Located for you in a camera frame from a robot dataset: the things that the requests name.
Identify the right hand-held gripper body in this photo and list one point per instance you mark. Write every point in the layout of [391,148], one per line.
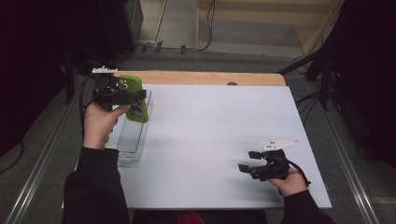
[271,169]

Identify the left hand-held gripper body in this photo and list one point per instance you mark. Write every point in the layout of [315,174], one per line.
[106,88]

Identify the green cartoon phone case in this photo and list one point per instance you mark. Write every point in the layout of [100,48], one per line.
[133,84]

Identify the clear plastic tray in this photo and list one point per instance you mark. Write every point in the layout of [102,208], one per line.
[134,140]

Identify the person's right hand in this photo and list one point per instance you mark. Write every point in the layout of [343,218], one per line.
[292,183]

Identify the person's left hand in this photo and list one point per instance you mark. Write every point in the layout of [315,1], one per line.
[99,124]

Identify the white table board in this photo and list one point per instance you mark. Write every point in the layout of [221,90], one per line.
[233,124]

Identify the black metal stand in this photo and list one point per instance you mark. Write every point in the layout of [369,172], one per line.
[325,87]
[69,81]

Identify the wooden table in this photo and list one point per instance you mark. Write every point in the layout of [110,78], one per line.
[202,77]

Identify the red cloth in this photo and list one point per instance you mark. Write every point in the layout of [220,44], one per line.
[186,217]

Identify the dark curtain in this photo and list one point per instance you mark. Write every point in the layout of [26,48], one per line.
[31,62]
[367,77]

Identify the metal floor rail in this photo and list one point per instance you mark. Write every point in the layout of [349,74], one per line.
[39,168]
[350,174]

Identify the beige wooden frame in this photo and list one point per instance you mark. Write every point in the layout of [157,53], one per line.
[311,31]

